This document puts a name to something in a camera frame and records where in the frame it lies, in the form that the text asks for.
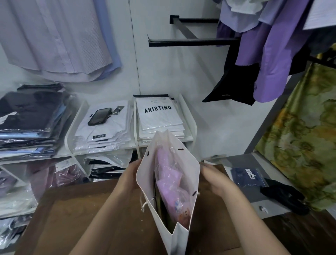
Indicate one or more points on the black cloth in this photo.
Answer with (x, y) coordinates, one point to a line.
(284, 195)

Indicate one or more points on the blue hanging shirt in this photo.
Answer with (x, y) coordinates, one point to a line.
(111, 34)

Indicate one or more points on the pile of white printed packets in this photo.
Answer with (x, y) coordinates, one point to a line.
(160, 118)

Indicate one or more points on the person's left fingers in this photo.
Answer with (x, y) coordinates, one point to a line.
(138, 164)

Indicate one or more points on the white hanging garment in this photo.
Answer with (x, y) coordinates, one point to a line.
(246, 6)

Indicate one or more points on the purple hanging shirt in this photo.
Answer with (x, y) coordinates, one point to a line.
(273, 47)

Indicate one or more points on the brown cardboard box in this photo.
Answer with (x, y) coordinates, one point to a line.
(105, 218)

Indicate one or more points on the person's right hand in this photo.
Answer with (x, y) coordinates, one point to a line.
(214, 181)

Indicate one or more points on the pink garment in clear wrap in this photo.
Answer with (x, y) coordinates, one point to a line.
(172, 189)

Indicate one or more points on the green floral curtain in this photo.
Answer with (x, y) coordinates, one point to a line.
(304, 136)

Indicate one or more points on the white shelf unit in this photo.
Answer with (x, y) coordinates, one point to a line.
(105, 155)

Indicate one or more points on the stack of white packaged shirts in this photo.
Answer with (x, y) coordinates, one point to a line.
(105, 131)

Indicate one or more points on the person's right forearm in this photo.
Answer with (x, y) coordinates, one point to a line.
(252, 226)

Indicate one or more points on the black smartphone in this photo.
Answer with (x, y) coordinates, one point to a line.
(99, 116)

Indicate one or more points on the person's left forearm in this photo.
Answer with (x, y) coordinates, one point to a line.
(105, 223)

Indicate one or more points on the white paper shopping bag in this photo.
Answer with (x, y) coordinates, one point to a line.
(170, 189)

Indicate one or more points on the person's left hand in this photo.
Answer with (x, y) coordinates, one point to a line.
(130, 174)

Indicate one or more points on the small dark hang tag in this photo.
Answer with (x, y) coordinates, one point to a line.
(118, 109)

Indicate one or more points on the navy packet with white label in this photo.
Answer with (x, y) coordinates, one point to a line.
(248, 176)

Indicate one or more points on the lilac striped hanging shirt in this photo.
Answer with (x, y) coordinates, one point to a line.
(52, 36)

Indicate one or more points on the maroon packaged garment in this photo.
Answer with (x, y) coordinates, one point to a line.
(60, 176)

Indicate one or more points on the person's right fingers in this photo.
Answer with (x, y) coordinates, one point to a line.
(207, 173)

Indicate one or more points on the black metal wall rack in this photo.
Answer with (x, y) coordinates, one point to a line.
(189, 36)

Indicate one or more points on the black hanging garment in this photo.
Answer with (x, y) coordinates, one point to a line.
(233, 84)

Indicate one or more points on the stack of dark packaged garments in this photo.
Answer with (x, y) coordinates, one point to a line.
(31, 120)

